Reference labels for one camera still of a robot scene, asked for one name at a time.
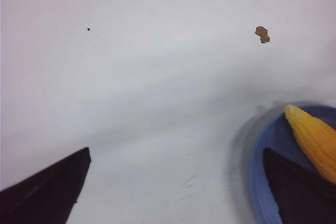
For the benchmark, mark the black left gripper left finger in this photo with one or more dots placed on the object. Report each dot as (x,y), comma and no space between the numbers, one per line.
(49,195)

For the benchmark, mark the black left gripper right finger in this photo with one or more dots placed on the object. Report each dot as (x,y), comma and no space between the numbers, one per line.
(301,195)

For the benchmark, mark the yellow plastic corn cob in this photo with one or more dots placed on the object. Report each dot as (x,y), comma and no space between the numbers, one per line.
(316,138)

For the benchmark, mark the blue round plate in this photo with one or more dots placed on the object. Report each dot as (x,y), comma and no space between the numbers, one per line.
(278,136)

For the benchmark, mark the small brown chip mark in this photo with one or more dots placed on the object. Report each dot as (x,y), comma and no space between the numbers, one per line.
(262,32)

